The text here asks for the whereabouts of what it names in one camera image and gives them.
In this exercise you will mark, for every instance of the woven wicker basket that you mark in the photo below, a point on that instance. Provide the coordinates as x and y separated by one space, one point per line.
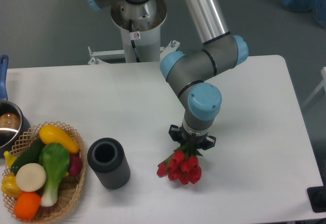
69 189

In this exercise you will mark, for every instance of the red tulip bouquet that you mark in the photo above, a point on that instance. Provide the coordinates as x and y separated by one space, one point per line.
182 165

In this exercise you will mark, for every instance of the yellow banana tip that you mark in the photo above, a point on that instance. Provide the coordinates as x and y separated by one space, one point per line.
9 159

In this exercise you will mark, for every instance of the orange fruit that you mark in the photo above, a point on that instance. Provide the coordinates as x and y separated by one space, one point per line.
27 205

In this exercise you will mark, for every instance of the blue handled saucepan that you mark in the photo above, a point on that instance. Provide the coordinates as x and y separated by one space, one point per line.
13 121

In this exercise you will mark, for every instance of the green bok choy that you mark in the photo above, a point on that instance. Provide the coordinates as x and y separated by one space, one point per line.
55 160

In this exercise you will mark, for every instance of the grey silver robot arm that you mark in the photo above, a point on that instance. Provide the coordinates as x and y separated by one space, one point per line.
140 21

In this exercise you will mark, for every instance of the purple red radish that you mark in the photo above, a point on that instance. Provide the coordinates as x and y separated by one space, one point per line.
76 165

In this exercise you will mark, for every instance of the dark grey ribbed vase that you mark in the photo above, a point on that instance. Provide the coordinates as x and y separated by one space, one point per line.
107 159

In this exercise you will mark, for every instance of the yellow squash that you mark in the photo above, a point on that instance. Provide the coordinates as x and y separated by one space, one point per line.
53 134

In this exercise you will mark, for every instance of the dark green cucumber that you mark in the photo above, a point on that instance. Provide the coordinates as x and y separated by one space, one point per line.
30 155

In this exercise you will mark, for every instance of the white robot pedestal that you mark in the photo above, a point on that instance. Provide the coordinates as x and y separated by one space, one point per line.
138 46

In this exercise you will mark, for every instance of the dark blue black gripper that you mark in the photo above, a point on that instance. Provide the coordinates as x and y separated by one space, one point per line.
198 137

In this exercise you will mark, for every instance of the black device at table edge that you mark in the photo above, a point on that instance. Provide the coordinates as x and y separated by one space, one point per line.
317 198

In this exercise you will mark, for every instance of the yellow bell pepper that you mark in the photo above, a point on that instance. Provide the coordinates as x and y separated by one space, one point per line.
10 187

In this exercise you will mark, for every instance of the white furniture leg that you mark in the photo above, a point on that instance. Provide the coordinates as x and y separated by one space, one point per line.
316 94

